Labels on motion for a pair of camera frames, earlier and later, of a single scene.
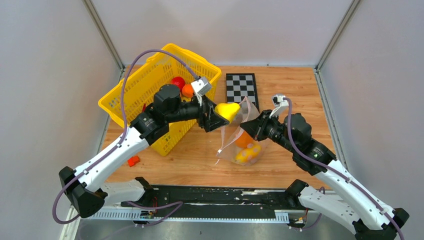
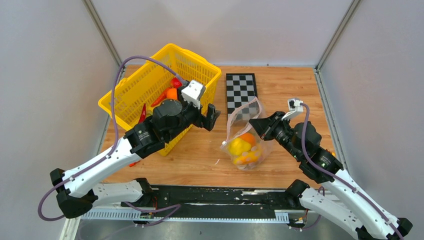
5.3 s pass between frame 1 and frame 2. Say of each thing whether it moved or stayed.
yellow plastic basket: stayed
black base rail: stayed
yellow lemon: moved
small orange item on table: stayed
